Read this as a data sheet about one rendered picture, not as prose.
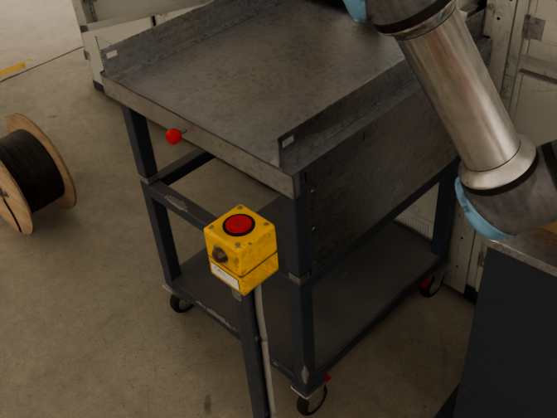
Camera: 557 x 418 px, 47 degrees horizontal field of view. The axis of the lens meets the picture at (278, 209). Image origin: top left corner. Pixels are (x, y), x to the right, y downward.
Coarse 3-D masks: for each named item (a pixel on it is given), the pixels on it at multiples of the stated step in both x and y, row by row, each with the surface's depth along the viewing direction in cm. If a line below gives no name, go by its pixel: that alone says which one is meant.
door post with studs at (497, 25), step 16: (496, 0) 144; (512, 0) 141; (496, 16) 146; (512, 16) 143; (496, 32) 148; (496, 48) 150; (496, 64) 152; (496, 80) 154; (464, 224) 186; (464, 240) 189; (464, 256) 193; (464, 272) 196
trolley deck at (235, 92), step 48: (288, 0) 175; (336, 0) 173; (192, 48) 156; (240, 48) 154; (288, 48) 153; (336, 48) 151; (384, 48) 150; (480, 48) 147; (144, 96) 140; (192, 96) 138; (240, 96) 137; (288, 96) 136; (336, 96) 135; (240, 144) 123; (336, 144) 120; (288, 192) 118
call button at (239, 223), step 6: (234, 216) 98; (240, 216) 98; (246, 216) 98; (228, 222) 97; (234, 222) 97; (240, 222) 97; (246, 222) 96; (228, 228) 96; (234, 228) 96; (240, 228) 96; (246, 228) 96
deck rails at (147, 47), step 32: (224, 0) 163; (256, 0) 171; (160, 32) 153; (192, 32) 160; (480, 32) 150; (128, 64) 150; (352, 96) 123; (384, 96) 131; (320, 128) 120; (288, 160) 117
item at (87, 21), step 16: (80, 0) 166; (96, 0) 166; (112, 0) 170; (128, 0) 172; (144, 0) 173; (160, 0) 175; (176, 0) 177; (192, 0) 176; (208, 0) 178; (80, 16) 166; (96, 16) 170; (112, 16) 172; (128, 16) 171; (144, 16) 173
